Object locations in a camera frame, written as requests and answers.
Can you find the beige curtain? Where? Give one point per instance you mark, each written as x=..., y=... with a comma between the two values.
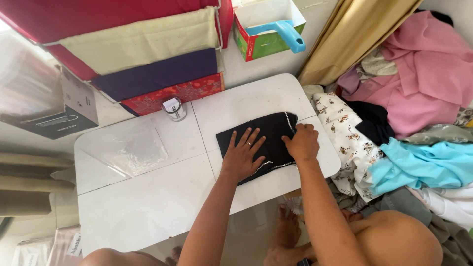
x=347, y=40

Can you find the person's bare foot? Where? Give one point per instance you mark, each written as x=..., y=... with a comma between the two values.
x=284, y=256
x=289, y=227

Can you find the clear plastic bag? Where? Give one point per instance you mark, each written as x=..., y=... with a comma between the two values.
x=127, y=147

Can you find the pink cloth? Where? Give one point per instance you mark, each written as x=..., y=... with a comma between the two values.
x=417, y=81

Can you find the pink packaged fabric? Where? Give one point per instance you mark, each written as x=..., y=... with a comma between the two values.
x=66, y=245

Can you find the cream hanging fabric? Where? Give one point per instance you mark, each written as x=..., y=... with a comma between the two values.
x=144, y=40

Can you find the grey and white cardboard box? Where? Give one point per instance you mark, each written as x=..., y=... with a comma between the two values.
x=70, y=118

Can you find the red patterned hanging fabric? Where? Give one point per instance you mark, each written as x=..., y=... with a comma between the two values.
x=177, y=94

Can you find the person's left hand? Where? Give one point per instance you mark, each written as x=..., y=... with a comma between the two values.
x=241, y=160

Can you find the small glass jar white label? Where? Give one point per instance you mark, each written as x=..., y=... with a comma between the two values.
x=174, y=109

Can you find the person's right hand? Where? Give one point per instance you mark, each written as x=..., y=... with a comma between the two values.
x=303, y=144

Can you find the person's right leg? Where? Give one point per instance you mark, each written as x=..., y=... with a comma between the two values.
x=395, y=240

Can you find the purple hanging fabric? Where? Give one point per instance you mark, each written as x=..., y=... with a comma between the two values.
x=159, y=74

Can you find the grey patterned cloth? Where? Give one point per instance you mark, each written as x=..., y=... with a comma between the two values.
x=439, y=135

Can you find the stack of clear plastic bags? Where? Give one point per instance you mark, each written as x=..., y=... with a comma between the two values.
x=26, y=77

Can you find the light blue cloth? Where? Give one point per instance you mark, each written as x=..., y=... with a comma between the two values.
x=425, y=166

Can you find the black garment with rhinestone trim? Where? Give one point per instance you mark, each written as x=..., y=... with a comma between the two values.
x=275, y=138

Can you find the white floral cloth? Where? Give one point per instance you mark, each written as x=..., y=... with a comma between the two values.
x=345, y=144

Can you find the black cloth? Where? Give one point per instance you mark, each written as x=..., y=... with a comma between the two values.
x=373, y=120

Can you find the person's left leg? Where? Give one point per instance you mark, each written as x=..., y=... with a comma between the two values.
x=118, y=258

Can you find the person's leg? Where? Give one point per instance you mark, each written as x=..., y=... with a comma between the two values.
x=395, y=240
x=118, y=258

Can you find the green and white carton box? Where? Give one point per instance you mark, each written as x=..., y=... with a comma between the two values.
x=266, y=42

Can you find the white packaged fabric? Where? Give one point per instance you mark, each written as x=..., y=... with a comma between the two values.
x=31, y=253

